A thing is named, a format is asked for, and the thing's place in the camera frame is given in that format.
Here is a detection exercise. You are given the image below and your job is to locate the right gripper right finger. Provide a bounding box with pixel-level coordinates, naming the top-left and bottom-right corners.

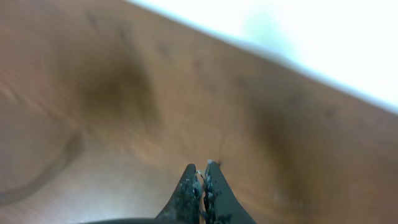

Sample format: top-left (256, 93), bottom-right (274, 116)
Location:
top-left (203, 160), bottom-right (256, 224)

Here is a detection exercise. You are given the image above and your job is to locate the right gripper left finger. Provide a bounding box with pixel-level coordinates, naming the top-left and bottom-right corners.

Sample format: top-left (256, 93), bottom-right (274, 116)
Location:
top-left (155, 164), bottom-right (202, 224)

